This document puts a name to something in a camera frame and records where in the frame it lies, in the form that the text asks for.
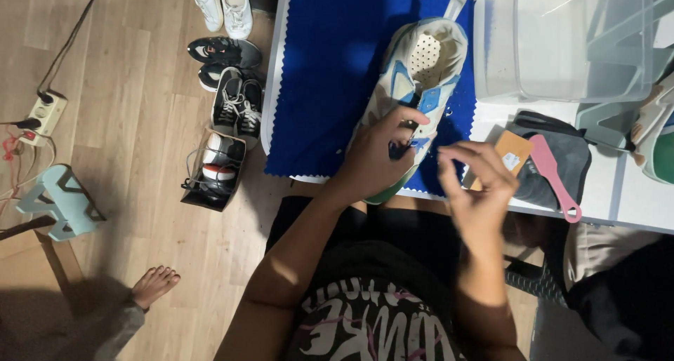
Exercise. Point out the person's left hand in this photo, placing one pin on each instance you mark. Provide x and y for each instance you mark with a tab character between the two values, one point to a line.
371	156

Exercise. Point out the person's right hand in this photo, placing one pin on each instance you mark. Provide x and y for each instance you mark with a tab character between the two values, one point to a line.
476	192

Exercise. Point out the person's right fingers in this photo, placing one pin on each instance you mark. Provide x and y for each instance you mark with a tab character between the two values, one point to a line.
463	163

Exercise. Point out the white and blue sneaker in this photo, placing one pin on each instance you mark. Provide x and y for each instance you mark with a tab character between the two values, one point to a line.
416	87

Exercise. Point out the pink plastic brush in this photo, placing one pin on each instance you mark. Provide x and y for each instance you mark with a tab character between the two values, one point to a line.
550	174

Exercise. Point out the grey cloth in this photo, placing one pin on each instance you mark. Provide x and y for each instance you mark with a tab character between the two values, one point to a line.
558	161

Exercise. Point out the blue felt mat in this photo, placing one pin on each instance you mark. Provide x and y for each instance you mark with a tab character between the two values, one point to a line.
337	82

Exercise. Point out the person's black printed shirt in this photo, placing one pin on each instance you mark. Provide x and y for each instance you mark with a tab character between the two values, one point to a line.
379	298

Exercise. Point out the clear plastic storage box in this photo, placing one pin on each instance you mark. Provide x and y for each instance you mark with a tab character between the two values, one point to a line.
563	40

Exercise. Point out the beige and black cushion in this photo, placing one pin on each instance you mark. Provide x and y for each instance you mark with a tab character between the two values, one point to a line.
611	277

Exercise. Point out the white and green sneaker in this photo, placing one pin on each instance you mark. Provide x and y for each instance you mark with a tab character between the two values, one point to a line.
658	140

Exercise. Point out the black canvas sneaker white laces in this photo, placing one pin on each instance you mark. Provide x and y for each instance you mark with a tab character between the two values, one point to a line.
227	100
249	113

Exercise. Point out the black running shoe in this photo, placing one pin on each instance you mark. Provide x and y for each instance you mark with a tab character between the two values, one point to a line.
210	77
224	52

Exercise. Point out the light blue plastic stool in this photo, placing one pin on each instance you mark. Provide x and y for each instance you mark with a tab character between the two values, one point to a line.
60	200

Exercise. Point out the white power strip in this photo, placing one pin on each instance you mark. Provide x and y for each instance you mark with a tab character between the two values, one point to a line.
45	118

